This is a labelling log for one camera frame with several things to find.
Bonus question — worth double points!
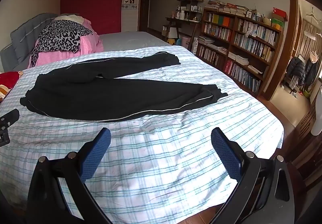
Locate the red box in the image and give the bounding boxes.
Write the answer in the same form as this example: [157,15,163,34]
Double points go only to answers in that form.
[272,7,288,21]

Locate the leopard print cloth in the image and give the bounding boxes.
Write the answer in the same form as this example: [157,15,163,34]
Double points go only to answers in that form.
[30,19,93,67]

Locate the dark hanging jacket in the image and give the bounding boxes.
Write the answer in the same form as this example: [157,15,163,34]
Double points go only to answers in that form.
[303,59,318,89]

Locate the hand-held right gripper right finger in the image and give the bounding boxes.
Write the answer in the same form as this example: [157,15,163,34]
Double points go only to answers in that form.
[209,128,295,224]

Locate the white pillow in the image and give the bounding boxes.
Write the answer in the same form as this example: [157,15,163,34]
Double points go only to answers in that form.
[54,14,85,24]

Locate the red wardrobe panel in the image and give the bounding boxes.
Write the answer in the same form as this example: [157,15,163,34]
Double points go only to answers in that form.
[60,0,124,36]

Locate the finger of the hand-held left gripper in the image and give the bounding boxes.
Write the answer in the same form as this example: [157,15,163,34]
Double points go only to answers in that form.
[0,109,20,126]

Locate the white wardrobe door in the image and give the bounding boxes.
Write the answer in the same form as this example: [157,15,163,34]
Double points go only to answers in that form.
[121,0,141,33]

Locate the wooden bookshelf with books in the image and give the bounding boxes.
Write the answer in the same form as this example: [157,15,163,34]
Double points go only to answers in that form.
[195,0,286,96]

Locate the plaid bed sheet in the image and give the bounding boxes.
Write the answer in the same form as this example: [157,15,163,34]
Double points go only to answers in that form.
[0,45,285,224]

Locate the grey padded headboard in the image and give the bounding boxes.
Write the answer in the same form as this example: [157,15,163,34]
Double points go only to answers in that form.
[0,13,66,73]

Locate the black pants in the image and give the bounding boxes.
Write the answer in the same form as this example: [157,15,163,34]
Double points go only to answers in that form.
[20,52,229,122]

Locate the dark wooden furniture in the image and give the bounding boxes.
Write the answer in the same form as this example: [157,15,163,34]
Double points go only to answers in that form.
[278,103,322,189]

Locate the green box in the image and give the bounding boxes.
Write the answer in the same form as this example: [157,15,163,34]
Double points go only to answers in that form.
[271,18,285,29]

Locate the wooden door frame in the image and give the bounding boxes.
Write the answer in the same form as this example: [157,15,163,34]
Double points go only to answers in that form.
[262,0,322,102]

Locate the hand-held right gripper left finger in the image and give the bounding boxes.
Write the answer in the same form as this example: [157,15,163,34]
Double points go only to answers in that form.
[25,128,114,224]

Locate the red patterned pillow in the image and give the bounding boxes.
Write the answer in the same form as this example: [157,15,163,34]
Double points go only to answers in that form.
[0,70,25,102]

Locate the small wooden desk shelf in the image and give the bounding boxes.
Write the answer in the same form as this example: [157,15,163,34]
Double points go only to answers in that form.
[177,0,204,21]

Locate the black puffer jacket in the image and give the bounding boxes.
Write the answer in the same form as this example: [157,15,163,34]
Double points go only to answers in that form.
[285,57,305,82]

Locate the pink quilt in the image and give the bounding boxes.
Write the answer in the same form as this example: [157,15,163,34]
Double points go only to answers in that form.
[27,18,104,68]

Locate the dark wooden desk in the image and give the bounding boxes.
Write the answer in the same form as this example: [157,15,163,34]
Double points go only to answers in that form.
[165,16,202,46]

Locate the grey mattress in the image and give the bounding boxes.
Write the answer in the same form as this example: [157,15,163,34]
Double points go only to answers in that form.
[99,31,172,52]

